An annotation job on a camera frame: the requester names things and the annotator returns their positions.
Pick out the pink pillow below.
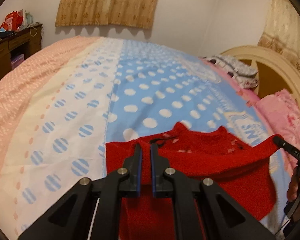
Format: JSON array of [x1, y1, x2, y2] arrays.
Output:
[[254, 89, 300, 153]]

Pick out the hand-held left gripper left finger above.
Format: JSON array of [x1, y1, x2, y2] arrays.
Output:
[[17, 144, 143, 240]]

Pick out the person's right hand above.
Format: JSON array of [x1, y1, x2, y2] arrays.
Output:
[[287, 167, 300, 202]]

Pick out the long beige patterned curtain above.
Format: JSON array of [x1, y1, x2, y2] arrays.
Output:
[[257, 0, 300, 80]]

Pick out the bed with polka-dot cover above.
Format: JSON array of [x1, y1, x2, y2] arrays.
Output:
[[0, 35, 298, 240]]

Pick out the grey patterned pillow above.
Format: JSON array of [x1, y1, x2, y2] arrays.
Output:
[[205, 54, 258, 78]]

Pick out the dark wooden desk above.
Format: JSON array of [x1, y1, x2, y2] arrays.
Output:
[[0, 24, 43, 90]]

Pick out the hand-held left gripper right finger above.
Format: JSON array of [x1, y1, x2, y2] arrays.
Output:
[[150, 144, 277, 240]]

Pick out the white cable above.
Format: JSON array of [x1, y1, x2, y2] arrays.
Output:
[[27, 23, 43, 37]]

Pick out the red bags on desk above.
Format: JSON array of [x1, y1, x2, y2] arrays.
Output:
[[4, 10, 24, 32]]

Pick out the cream wooden headboard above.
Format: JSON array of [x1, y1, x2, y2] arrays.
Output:
[[220, 45, 300, 120]]

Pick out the short beige window curtain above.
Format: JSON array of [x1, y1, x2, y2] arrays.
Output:
[[55, 0, 163, 30]]

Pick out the pink box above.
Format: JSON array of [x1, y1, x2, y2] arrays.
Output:
[[11, 54, 24, 70]]

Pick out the red knitted sweater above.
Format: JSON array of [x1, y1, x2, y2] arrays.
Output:
[[105, 122, 282, 240]]

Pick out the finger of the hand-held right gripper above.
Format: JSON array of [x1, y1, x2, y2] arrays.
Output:
[[272, 134, 300, 177]]

